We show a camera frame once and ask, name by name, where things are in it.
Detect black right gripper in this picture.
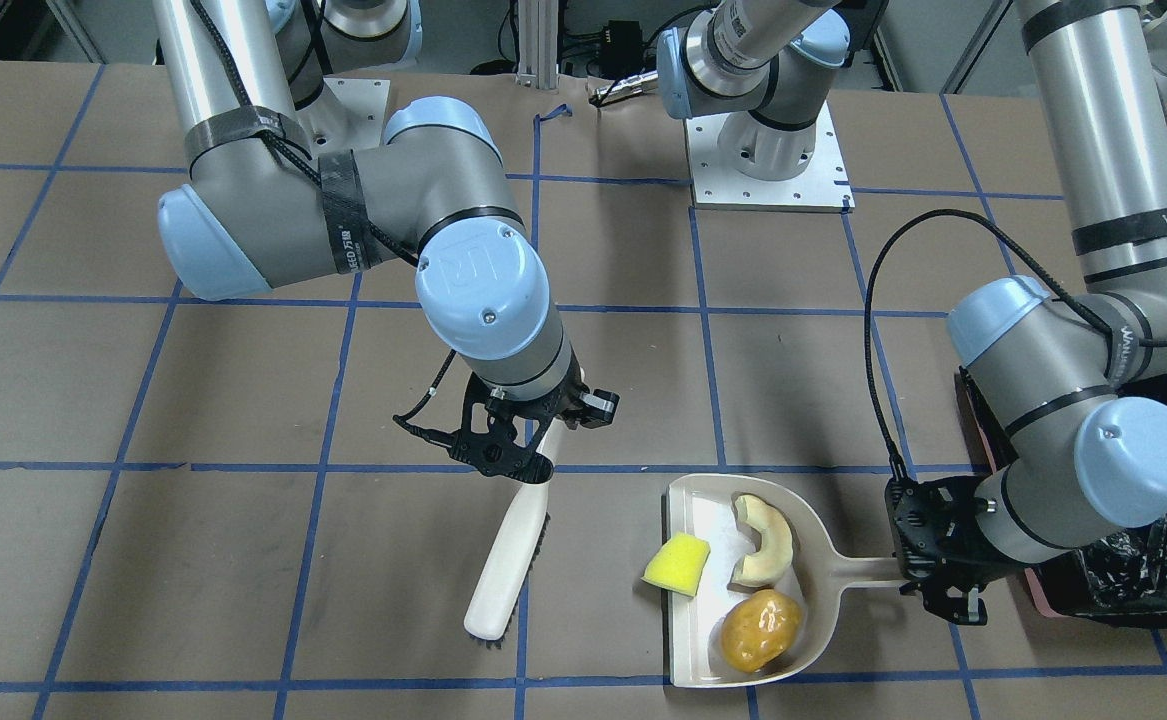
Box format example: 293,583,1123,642
449,365,620,485

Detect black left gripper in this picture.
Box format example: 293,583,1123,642
886,473,990,625

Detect cream plastic dustpan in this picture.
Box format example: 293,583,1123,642
663,473,909,688

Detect yellow green sponge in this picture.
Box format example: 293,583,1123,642
641,532,711,597

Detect pale curved melon slice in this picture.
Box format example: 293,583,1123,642
731,495,794,589

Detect cream hand brush black bristles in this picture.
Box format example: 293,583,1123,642
463,420,566,644

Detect brown potato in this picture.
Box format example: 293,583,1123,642
717,588,804,673

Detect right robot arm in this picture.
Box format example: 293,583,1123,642
154,1,619,484

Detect bin with black liner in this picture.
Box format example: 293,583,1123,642
955,365,1167,629

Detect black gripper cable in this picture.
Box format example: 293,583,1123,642
864,208,1114,481

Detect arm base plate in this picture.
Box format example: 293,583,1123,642
684,104,857,214
298,78,391,169

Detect aluminium frame post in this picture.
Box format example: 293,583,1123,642
515,0,562,95

